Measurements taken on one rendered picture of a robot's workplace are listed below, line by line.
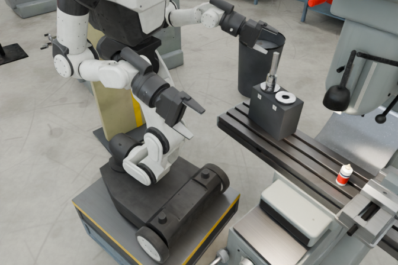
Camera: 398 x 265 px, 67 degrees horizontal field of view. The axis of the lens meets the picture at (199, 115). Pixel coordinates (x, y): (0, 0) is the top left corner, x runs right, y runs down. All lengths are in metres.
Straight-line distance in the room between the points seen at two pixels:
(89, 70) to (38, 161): 2.02
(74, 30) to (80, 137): 2.10
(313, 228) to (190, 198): 0.65
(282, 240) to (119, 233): 0.90
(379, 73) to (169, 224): 1.12
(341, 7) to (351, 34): 0.09
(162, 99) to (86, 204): 1.28
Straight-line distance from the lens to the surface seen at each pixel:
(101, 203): 1.97
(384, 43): 0.99
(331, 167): 1.43
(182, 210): 1.64
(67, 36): 1.04
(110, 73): 0.89
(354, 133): 1.63
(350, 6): 0.96
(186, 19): 1.33
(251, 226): 1.40
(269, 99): 1.40
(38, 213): 2.60
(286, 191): 1.43
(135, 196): 1.75
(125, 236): 1.82
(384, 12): 0.93
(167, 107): 0.83
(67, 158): 2.89
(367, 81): 1.04
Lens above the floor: 1.97
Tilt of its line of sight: 40 degrees down
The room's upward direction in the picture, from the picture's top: straight up
